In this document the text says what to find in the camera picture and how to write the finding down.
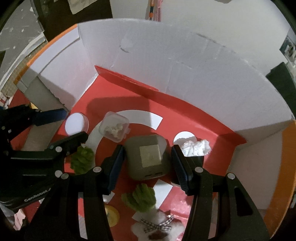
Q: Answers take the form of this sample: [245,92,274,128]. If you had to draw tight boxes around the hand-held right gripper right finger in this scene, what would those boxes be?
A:
[171,144,271,241]

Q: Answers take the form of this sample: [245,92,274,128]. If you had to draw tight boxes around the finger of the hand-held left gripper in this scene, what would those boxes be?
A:
[11,132,89,169]
[5,104,67,139]

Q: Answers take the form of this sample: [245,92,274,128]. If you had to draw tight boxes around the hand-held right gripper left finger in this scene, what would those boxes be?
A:
[24,145,126,241]

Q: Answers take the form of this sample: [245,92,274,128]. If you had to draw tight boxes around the green yarn pompom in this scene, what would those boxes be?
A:
[70,146,95,175]
[121,184,156,212]

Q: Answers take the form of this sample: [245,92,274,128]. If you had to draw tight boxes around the grey square device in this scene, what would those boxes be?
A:
[124,135,171,181]

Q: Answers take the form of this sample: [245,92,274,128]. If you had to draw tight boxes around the black roll with white tissue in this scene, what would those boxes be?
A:
[179,139,211,167]

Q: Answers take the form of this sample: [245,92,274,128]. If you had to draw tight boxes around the clear plastic box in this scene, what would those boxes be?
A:
[99,112,130,142]

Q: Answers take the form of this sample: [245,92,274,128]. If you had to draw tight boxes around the yellow bottle cap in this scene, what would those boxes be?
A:
[104,205,121,227]

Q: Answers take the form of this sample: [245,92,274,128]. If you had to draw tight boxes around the white plush bear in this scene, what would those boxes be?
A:
[131,209,185,241]

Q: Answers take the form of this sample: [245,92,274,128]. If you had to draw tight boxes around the orange cardboard box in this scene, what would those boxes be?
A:
[14,18,296,241]

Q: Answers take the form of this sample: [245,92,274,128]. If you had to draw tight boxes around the grey star curtain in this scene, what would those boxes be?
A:
[0,0,47,88]

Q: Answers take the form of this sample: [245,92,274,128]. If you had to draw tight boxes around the dark brown door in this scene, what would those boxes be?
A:
[30,0,114,42]

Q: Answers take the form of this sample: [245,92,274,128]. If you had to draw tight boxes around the dark green covered table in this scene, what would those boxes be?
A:
[266,61,296,112]

